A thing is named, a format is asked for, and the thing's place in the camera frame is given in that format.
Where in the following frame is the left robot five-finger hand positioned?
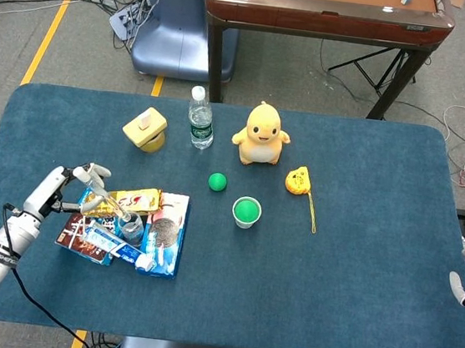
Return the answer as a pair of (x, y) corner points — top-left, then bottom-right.
(21, 155), (114, 231)

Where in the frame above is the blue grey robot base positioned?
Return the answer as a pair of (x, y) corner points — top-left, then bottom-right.
(127, 0), (243, 87)

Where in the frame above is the white blue toothpaste tube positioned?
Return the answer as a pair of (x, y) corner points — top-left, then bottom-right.
(78, 223), (163, 274)

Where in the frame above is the clear water bottle green label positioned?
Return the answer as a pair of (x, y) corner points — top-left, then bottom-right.
(184, 84), (220, 153)

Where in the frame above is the brown and blue Oreo box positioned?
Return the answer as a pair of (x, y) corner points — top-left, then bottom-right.
(52, 184), (123, 268)

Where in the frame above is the clear plastic jar blue label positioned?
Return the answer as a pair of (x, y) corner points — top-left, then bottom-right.
(114, 209), (147, 247)

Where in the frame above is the golden snack packet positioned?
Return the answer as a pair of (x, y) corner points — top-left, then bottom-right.
(80, 180), (164, 225)

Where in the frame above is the blue Oreo cookie box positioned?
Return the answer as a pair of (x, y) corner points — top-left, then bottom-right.
(134, 190), (193, 283)

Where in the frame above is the teal blue table mat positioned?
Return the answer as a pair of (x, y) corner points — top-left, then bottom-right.
(0, 77), (465, 348)

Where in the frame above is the green foam ball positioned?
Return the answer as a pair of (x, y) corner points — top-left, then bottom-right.
(206, 171), (230, 194)
(233, 197), (261, 224)

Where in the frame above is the grey power strip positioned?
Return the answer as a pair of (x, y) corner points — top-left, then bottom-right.
(106, 0), (147, 43)

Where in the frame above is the white paper cup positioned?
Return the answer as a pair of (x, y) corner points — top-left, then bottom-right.
(230, 194), (264, 232)

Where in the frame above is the yellow plush dinosaur toy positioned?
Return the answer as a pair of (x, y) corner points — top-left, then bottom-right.
(228, 97), (296, 171)

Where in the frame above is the black tripod stand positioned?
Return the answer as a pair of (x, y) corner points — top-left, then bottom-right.
(325, 40), (422, 100)

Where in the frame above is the brown mahjong table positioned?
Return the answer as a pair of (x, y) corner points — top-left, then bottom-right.
(193, 0), (459, 129)

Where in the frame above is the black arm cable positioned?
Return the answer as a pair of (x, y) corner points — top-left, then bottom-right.
(0, 201), (114, 348)

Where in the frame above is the yellow sponge block white handle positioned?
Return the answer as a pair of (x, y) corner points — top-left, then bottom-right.
(120, 103), (170, 151)

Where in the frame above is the yellow tape measure with strap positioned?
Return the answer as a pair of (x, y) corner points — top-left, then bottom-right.
(279, 164), (325, 235)

